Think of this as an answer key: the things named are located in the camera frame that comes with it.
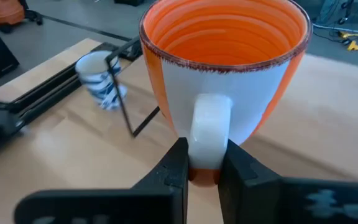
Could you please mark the orange and white mug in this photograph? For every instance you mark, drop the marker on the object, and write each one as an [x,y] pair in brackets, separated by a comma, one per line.
[225,71]

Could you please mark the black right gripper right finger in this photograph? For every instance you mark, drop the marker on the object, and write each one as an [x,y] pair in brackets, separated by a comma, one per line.
[275,199]

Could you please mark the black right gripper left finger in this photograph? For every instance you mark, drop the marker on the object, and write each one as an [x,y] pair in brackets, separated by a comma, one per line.
[154,199]

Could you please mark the orange vacuum cleaner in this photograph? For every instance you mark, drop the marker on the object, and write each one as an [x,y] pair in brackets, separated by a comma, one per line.
[2,11]

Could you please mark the black metal rack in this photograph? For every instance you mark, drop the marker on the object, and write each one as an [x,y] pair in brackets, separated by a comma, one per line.
[48,90]

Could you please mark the white mug blue leaf pattern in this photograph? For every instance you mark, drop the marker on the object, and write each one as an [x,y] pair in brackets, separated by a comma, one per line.
[99,81]

